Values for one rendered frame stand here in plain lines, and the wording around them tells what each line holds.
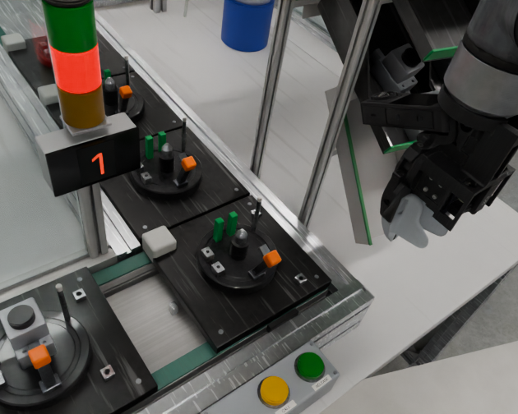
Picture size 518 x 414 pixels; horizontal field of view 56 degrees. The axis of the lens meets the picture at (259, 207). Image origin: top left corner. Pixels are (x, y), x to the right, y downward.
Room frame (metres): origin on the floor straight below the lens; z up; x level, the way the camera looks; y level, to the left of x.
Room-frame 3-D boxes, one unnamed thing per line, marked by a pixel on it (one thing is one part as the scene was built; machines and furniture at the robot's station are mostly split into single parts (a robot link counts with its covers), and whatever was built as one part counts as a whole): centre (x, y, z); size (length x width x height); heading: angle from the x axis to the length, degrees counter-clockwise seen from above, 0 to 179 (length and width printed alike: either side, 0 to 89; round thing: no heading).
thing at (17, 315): (0.29, 0.26, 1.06); 0.08 x 0.04 x 0.07; 45
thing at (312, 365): (0.36, -0.12, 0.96); 0.04 x 0.04 x 0.02
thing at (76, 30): (0.47, 0.23, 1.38); 0.05 x 0.05 x 0.05
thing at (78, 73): (0.47, 0.23, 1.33); 0.05 x 0.05 x 0.05
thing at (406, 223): (0.39, -0.17, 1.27); 0.06 x 0.03 x 0.09; 45
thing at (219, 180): (0.70, 0.19, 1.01); 0.24 x 0.24 x 0.13; 45
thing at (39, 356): (0.25, 0.23, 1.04); 0.04 x 0.02 x 0.08; 45
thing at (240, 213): (0.52, 0.02, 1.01); 0.24 x 0.24 x 0.13; 45
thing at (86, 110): (0.47, 0.23, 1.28); 0.05 x 0.05 x 0.05
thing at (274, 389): (0.31, -0.08, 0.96); 0.04 x 0.04 x 0.02
